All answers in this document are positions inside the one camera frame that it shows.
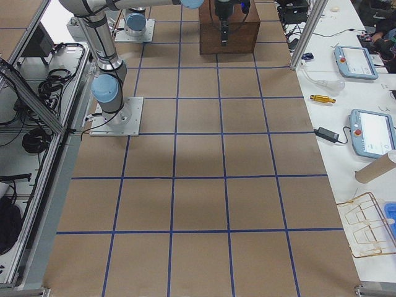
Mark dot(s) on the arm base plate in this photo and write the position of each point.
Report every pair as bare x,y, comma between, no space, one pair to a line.
126,123
125,35

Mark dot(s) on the blue plastic box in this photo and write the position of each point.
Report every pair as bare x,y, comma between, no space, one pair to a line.
390,214

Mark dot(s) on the dark wooden drawer cabinet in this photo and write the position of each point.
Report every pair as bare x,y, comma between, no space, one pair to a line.
244,26

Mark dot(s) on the far blue teach pendant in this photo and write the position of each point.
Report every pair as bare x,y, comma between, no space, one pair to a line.
355,63

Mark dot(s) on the near blue teach pendant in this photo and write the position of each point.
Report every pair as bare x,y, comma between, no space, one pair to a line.
372,133

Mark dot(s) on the cardboard tube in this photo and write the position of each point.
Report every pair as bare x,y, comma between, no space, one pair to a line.
377,168

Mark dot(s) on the gold metal cylinder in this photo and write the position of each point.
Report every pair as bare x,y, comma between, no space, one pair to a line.
322,99

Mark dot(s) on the aluminium frame post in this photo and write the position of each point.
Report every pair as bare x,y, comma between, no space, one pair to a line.
308,30

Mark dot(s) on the gold wire rack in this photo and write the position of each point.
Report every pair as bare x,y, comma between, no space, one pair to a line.
366,227

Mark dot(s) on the black power adapter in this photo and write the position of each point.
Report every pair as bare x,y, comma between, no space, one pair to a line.
326,134

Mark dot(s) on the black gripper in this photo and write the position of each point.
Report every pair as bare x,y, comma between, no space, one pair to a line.
222,10

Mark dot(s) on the blue teach pendant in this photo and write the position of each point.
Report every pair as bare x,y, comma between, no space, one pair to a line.
355,63
372,133

